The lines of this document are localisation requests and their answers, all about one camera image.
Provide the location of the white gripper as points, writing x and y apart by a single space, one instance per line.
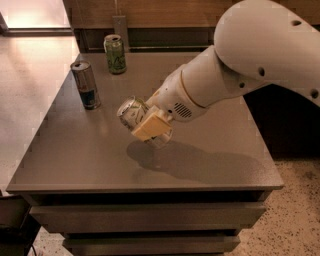
174 95

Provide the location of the white 7up can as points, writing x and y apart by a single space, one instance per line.
131 113

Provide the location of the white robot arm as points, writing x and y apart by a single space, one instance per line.
256 43

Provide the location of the green soda can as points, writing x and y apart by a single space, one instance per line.
115 54

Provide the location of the blue silver energy drink can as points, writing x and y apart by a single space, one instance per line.
86 85

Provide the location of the grey drawer cabinet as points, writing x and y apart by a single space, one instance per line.
81 157

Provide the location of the upper grey drawer front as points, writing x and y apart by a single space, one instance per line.
148 217

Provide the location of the grey drawer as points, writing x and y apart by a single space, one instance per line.
148 217
149 246

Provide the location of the lower grey drawer front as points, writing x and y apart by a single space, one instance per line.
149 246

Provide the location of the dark object at floor left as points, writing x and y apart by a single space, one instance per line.
18 229

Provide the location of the horizontal metal rail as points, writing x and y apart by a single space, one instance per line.
146 49

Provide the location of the left metal rail bracket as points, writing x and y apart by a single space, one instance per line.
121 29

